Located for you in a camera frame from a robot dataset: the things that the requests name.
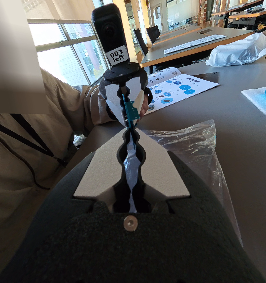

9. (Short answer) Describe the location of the person's beige jacket torso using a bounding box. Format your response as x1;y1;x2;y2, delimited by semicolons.
0;69;97;283

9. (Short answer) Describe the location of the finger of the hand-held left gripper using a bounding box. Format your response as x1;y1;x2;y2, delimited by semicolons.
105;85;127;128
126;76;145;126

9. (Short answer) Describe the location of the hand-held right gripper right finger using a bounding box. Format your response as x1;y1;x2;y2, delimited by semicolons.
133;128;190;212

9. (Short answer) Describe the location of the white instruction booklet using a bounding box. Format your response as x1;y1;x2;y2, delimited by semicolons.
144;67;220;116

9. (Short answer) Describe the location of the clear plastic bag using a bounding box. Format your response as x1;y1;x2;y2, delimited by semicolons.
124;119;244;247

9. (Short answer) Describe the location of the black shoulder strap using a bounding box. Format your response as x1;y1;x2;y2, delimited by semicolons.
0;113;68;169

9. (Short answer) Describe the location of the grey desk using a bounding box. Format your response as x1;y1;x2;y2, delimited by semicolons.
64;44;266;283

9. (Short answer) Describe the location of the white crumpled wrap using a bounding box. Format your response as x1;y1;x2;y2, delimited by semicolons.
206;33;266;67

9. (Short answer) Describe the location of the black office chair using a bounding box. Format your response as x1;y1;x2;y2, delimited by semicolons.
132;28;148;57
146;25;161;44

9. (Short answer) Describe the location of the long white printed sheet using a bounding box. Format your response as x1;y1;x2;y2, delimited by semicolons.
163;34;228;55

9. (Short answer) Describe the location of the person's left hand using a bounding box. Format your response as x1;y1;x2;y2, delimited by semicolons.
140;93;150;118

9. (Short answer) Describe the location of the white foam tray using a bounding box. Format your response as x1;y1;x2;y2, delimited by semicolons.
241;87;266;123

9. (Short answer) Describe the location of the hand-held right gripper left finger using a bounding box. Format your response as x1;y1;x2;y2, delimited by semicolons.
74;128;131;213

